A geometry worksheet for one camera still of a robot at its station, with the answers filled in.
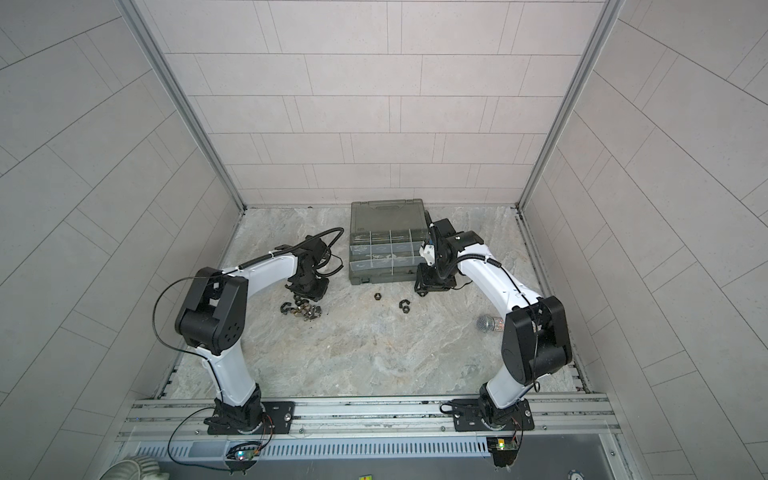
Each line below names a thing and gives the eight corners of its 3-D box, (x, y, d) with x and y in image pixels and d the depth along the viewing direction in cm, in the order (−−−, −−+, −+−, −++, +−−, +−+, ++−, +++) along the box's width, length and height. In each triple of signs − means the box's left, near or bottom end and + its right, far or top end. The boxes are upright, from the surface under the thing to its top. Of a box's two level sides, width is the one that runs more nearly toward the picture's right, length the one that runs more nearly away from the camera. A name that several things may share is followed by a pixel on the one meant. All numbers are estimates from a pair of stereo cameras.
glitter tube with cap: (478, 334, 87) (481, 328, 83) (476, 321, 89) (479, 315, 85) (501, 334, 87) (505, 328, 83) (498, 322, 89) (502, 315, 85)
